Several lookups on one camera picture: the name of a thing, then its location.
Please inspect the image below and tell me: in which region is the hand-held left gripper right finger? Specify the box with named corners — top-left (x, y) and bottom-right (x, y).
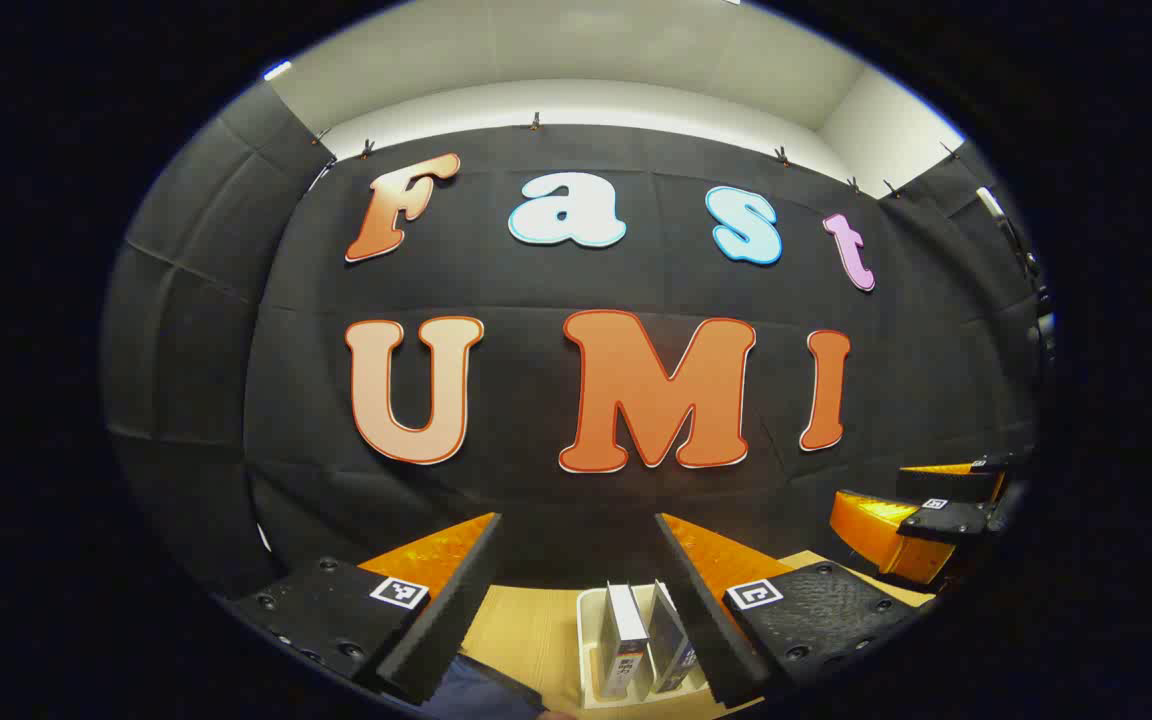
top-left (654, 512), bottom-right (937, 709)

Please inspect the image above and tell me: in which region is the white bookshelf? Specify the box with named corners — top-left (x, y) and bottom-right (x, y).
top-left (576, 583), bottom-right (712, 709)

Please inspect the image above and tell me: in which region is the blue cover book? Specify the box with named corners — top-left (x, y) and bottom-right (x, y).
top-left (648, 580), bottom-right (697, 693)

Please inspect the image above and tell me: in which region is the blue schoolbag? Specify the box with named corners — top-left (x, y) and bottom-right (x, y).
top-left (421, 655), bottom-right (547, 719)

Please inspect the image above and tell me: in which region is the grey portrait cover book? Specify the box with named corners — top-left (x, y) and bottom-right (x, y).
top-left (601, 583), bottom-right (654, 701)

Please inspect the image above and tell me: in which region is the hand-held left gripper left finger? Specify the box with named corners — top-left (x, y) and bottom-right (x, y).
top-left (226, 512), bottom-right (504, 706)

